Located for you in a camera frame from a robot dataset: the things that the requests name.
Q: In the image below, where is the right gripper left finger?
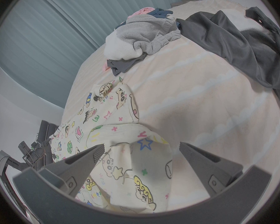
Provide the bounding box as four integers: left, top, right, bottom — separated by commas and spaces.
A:
40, 143, 106, 196

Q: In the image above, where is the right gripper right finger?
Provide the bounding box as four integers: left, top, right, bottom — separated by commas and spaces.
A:
179, 141, 245, 195

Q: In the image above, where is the white printed pyjama top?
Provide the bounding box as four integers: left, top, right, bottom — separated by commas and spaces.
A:
50, 76, 173, 215

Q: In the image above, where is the pile of clothes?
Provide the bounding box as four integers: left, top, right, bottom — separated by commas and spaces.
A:
103, 7, 181, 77

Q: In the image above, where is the bed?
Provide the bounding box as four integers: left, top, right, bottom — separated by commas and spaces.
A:
62, 0, 280, 210

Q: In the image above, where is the black garment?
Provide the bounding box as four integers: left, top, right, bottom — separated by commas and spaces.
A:
176, 7, 280, 130

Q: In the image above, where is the blue-green curtain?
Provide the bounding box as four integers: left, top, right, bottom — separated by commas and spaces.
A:
0, 0, 101, 110
33, 0, 185, 49

